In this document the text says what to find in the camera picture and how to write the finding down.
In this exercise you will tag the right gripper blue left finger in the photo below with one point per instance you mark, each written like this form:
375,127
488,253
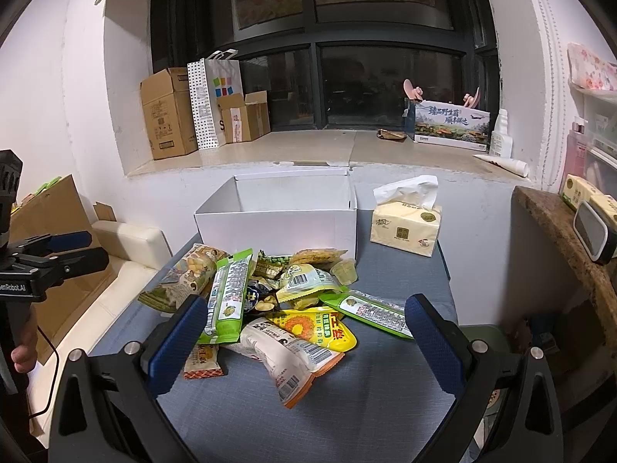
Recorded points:
172,341

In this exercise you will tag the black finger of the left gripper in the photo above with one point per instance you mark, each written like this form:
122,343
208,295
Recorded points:
78,263

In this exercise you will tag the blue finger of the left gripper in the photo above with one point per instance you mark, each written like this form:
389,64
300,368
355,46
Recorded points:
65,242

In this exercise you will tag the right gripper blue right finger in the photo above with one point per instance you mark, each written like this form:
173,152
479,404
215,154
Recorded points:
441,342

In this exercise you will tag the yellow sunflower snack bag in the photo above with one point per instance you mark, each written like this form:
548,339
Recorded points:
319,325

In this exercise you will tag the person's left hand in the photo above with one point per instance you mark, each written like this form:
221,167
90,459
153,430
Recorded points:
25,355

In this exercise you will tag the small orange snack packet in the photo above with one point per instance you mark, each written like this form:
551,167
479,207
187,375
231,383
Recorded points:
202,363

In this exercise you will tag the white foam block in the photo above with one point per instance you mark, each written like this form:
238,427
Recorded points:
144,245

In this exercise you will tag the green long snack pack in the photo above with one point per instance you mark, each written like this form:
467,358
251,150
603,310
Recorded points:
226,300

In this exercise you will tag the white orange snack bag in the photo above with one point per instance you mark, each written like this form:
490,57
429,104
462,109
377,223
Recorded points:
292,362

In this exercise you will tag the green pea snack packet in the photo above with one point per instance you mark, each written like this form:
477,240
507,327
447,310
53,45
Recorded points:
270,267

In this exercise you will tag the clear jelly cup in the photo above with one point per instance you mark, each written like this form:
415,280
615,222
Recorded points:
345,271

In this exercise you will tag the yellow green snack bag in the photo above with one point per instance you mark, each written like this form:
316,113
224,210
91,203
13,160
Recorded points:
303,280

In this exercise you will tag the yellow tissue pack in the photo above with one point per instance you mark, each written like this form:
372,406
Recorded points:
406,216

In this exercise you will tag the beige crispy snack packet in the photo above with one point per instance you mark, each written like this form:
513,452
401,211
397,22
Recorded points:
327,256

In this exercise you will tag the white cardboard box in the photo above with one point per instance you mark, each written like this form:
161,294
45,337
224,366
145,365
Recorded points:
282,212

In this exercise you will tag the large brown cardboard box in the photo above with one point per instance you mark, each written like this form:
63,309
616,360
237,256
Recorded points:
167,113

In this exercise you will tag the brown granite side counter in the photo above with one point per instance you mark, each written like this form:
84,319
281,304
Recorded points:
555,219

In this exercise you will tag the small open cardboard box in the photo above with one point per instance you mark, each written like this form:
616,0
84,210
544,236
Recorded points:
244,117

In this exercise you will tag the white rolled paper tube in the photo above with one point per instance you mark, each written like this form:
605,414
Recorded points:
517,167

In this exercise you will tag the yellow box on counter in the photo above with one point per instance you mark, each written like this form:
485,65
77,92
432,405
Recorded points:
576,190

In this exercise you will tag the white dotted paper bag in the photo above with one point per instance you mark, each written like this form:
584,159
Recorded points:
209,79

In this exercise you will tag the white spray bottle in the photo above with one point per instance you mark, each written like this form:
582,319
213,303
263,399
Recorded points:
501,142

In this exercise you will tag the brown wrapper on sill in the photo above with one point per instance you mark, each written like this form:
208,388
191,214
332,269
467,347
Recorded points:
396,136

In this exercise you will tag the printed landscape gift box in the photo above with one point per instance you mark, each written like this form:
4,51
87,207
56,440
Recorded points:
433,122

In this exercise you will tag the pink bottle on shelf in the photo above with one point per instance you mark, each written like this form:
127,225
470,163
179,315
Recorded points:
576,151

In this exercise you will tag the dark window frame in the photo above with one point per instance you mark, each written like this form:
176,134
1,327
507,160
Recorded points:
338,63

